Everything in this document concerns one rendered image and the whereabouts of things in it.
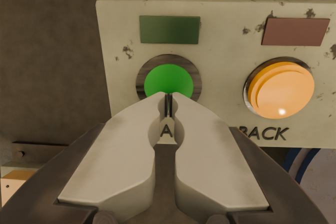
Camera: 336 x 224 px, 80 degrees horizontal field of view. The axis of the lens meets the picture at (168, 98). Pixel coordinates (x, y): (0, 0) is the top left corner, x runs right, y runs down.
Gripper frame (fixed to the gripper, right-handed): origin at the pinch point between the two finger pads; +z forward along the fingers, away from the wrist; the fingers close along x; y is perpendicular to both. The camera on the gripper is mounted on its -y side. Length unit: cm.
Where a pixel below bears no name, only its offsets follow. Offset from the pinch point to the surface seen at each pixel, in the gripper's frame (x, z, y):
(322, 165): 24.8, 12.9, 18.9
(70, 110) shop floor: -38, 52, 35
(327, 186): 26.1, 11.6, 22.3
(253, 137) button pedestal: 6.8, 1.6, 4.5
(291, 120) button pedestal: 9.3, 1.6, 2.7
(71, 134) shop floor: -38, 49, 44
